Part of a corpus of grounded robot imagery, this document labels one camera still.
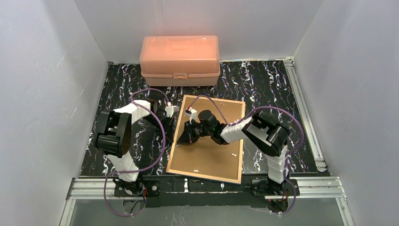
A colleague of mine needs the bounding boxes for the blue wooden picture frame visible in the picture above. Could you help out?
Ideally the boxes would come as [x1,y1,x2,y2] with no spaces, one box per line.
[165,95,247,185]

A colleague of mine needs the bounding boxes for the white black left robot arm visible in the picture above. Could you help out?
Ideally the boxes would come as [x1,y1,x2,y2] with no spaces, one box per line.
[94,100,179,182]

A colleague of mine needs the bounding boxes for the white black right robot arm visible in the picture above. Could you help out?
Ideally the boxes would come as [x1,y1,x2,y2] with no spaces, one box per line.
[177,108,289,185]

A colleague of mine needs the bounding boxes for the translucent pink plastic storage box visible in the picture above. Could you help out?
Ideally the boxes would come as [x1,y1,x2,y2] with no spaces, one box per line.
[139,35,221,87]

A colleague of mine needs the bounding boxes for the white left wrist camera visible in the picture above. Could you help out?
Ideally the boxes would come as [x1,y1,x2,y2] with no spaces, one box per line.
[165,105,180,118]

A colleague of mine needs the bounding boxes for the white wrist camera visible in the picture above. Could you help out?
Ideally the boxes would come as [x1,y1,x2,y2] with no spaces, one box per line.
[165,105,180,118]
[185,106,197,123]

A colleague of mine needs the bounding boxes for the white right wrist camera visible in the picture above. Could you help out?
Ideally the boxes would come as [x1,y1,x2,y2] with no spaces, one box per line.
[185,106,197,123]

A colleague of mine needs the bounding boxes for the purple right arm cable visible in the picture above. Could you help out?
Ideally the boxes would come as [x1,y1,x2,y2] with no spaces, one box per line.
[186,95,305,215]

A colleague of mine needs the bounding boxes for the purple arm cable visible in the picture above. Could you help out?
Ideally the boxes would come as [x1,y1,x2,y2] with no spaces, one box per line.
[104,89,172,218]
[186,95,305,215]

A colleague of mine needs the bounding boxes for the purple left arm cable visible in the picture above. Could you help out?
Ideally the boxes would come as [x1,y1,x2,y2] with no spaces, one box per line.
[104,89,172,218]

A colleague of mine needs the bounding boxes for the aluminium right side rail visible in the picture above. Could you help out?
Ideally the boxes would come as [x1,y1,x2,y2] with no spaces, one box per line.
[283,57,327,172]

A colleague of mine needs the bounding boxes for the aluminium front mounting rail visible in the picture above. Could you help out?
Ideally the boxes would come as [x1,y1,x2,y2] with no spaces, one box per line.
[67,175,347,200]

